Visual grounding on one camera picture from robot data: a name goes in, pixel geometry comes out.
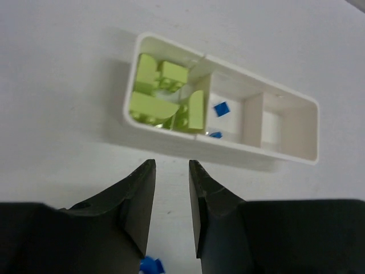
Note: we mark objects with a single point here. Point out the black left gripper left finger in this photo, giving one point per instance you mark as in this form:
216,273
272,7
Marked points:
106,233

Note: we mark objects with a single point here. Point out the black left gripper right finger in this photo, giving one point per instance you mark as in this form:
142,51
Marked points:
233,235

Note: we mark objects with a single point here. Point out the blue curved lego piece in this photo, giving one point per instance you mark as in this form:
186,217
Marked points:
149,265

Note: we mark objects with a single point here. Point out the small blue lego brick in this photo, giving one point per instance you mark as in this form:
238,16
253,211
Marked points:
217,135

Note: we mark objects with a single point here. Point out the small blue lego piece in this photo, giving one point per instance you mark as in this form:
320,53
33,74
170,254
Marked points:
221,109

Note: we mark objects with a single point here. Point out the green curved lego brick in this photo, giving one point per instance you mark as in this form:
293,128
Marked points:
149,109

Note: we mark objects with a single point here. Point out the green sloped lego piece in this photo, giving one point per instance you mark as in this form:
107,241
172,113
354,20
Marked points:
196,111

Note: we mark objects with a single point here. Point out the small green square lego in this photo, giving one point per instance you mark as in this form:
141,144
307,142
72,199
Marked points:
173,72

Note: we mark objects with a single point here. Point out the large green rectangular lego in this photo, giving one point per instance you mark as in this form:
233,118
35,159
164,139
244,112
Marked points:
145,74

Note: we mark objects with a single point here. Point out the green studded lego brick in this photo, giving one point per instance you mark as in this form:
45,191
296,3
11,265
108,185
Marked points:
168,85

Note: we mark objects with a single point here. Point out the white three-compartment tray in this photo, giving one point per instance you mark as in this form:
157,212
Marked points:
267,121

